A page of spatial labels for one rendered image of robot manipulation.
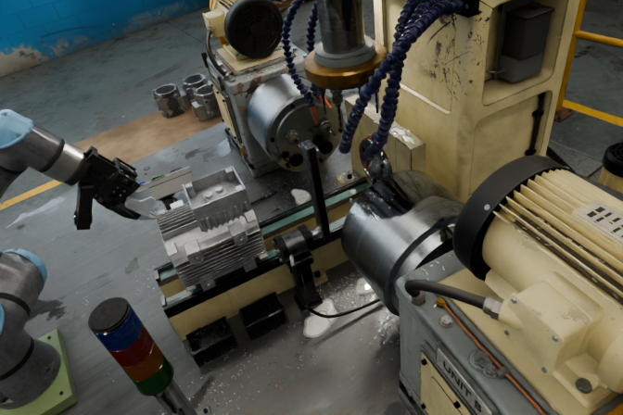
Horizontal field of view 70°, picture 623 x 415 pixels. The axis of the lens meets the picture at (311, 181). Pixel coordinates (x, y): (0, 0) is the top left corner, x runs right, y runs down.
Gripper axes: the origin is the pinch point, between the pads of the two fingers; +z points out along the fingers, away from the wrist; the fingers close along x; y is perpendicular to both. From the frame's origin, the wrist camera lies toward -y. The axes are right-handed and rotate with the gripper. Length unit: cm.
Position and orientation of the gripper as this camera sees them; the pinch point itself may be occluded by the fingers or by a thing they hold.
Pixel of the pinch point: (149, 217)
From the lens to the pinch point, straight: 107.9
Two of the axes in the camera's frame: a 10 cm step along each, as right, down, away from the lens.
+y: 6.9, -7.2, -0.8
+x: -4.4, -5.1, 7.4
